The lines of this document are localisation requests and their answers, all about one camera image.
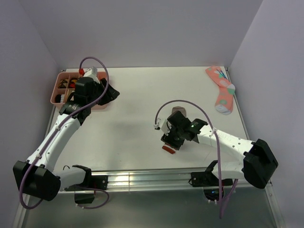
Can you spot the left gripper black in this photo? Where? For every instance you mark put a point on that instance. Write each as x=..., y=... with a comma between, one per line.
x=110, y=94

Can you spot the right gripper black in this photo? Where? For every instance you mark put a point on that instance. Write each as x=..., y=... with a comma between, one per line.
x=168, y=139

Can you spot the taupe sock red striped cuff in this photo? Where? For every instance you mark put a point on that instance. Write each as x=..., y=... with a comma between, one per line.
x=177, y=109

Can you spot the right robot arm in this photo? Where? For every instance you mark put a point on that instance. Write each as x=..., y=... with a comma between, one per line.
x=254, y=161

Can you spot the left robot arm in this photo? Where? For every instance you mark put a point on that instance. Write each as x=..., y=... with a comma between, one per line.
x=36, y=176

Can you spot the rolled dark red sock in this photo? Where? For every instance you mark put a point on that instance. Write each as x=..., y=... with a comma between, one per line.
x=72, y=83

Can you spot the rolled beige sock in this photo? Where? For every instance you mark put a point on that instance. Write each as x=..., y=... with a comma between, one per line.
x=68, y=93

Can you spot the pink divided organizer tray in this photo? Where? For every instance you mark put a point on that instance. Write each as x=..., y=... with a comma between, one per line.
x=69, y=76

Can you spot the rolled brown black sock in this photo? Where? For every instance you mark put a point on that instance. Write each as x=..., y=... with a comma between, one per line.
x=63, y=84

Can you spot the rolled black white sock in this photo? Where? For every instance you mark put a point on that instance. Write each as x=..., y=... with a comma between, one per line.
x=60, y=98

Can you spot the pink patterned sock pair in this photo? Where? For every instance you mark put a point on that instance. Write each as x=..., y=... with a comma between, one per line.
x=224, y=102

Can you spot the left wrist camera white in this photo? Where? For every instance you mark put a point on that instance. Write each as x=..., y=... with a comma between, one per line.
x=90, y=72

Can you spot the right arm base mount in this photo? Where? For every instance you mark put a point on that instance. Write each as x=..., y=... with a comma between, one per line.
x=205, y=179

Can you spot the aluminium rail frame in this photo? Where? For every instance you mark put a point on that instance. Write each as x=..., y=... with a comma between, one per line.
x=165, y=179

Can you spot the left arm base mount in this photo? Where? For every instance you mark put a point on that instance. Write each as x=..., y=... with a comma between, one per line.
x=85, y=195

